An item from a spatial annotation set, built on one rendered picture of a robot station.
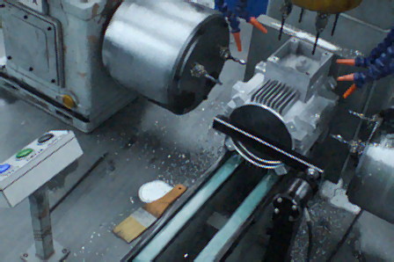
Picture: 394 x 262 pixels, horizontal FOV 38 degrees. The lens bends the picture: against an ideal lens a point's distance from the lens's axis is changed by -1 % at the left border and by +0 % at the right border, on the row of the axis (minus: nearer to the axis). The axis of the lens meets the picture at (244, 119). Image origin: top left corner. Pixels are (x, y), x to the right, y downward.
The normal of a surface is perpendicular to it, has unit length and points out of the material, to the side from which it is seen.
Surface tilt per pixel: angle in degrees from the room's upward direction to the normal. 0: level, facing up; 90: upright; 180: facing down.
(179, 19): 17
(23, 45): 90
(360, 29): 90
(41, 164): 60
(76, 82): 90
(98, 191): 0
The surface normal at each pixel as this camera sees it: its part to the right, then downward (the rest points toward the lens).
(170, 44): -0.26, -0.16
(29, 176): 0.81, -0.02
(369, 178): -0.45, 0.31
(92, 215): 0.14, -0.76
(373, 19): -0.50, 0.50
